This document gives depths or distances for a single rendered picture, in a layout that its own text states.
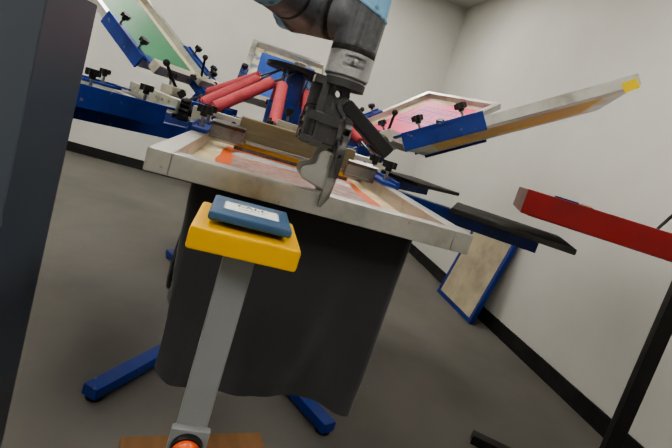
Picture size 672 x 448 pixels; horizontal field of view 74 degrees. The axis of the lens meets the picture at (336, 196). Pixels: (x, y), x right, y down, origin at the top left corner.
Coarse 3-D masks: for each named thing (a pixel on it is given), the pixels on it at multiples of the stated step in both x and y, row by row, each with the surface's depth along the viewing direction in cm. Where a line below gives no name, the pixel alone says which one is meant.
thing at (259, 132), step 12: (252, 120) 129; (252, 132) 130; (264, 132) 130; (276, 132) 131; (288, 132) 131; (264, 144) 131; (276, 144) 132; (288, 144) 132; (300, 144) 133; (348, 156) 136
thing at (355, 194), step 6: (300, 180) 111; (342, 180) 142; (348, 180) 147; (306, 186) 104; (312, 186) 107; (336, 186) 121; (342, 186) 126; (354, 186) 135; (336, 192) 110; (342, 192) 113; (348, 192) 117; (354, 192) 120; (360, 192) 125; (354, 198) 109; (360, 198) 112; (366, 198) 116; (372, 204) 108; (378, 204) 112
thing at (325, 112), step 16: (320, 80) 72; (336, 80) 71; (320, 96) 72; (304, 112) 72; (320, 112) 71; (336, 112) 74; (304, 128) 71; (320, 128) 72; (336, 128) 73; (352, 128) 73; (320, 144) 72
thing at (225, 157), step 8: (224, 152) 120; (216, 160) 101; (224, 160) 105; (232, 160) 109; (240, 160) 114; (248, 160) 118; (272, 160) 137; (240, 168) 100; (248, 168) 104; (256, 168) 108; (264, 168) 112; (272, 168) 117; (272, 176) 103; (280, 176) 107; (288, 176) 111; (296, 176) 116
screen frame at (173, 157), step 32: (160, 160) 70; (192, 160) 71; (256, 192) 73; (288, 192) 74; (320, 192) 77; (384, 192) 125; (352, 224) 78; (384, 224) 79; (416, 224) 80; (448, 224) 87
